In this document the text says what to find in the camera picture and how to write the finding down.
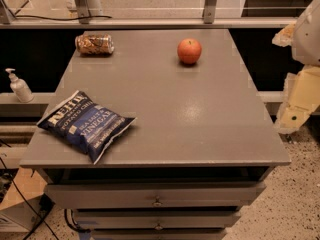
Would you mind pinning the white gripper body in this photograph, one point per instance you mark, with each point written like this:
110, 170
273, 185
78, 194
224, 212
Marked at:
308, 37

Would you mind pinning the orange soda can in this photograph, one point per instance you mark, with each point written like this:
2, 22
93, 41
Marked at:
95, 44

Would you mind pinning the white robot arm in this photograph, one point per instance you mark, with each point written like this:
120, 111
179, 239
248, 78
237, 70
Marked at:
303, 36

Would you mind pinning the grey drawer cabinet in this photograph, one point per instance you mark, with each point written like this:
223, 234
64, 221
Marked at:
200, 146

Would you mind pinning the red apple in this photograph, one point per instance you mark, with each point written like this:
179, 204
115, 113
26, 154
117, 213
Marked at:
189, 50

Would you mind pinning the blue potato chip bag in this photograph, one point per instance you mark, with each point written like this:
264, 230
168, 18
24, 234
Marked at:
85, 125

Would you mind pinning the white pump lotion bottle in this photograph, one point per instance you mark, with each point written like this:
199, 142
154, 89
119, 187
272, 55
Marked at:
19, 87

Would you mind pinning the cardboard box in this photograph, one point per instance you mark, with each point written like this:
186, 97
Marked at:
19, 208

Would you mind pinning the grey metal shelf rail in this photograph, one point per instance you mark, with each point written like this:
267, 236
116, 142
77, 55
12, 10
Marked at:
104, 23

